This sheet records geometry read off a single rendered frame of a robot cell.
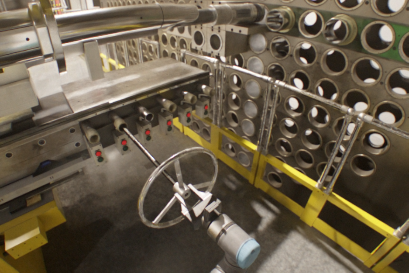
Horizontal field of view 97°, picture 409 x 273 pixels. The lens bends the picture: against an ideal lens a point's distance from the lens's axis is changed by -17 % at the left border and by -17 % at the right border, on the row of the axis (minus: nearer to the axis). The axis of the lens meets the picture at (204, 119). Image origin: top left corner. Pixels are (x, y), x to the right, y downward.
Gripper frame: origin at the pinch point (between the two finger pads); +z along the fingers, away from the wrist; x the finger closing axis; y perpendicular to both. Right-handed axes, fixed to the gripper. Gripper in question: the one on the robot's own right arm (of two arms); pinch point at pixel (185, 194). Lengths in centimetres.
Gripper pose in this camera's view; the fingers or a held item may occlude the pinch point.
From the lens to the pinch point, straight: 87.3
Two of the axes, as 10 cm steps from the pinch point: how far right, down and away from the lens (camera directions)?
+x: 7.6, -4.1, 5.1
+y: 0.6, 8.2, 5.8
